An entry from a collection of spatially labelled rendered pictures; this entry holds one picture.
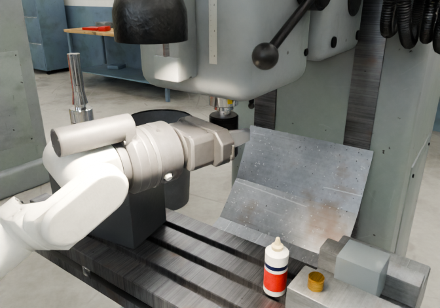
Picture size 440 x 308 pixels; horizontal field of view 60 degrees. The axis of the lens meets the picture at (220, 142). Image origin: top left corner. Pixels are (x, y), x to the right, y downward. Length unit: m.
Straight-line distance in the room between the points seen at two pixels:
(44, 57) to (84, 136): 7.37
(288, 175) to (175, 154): 0.50
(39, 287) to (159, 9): 2.09
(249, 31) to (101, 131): 0.21
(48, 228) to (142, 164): 0.13
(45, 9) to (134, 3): 7.48
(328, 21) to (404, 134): 0.37
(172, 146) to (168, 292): 0.31
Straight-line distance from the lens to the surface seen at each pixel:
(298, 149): 0.97
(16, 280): 2.45
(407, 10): 0.69
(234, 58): 0.48
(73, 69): 0.83
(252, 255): 0.81
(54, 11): 7.93
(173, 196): 2.72
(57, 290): 2.30
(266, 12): 0.49
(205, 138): 0.54
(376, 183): 0.96
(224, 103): 0.58
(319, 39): 0.63
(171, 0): 0.37
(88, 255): 0.85
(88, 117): 0.85
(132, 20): 0.37
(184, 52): 0.49
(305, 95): 0.95
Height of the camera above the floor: 1.44
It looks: 21 degrees down
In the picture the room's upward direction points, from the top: straight up
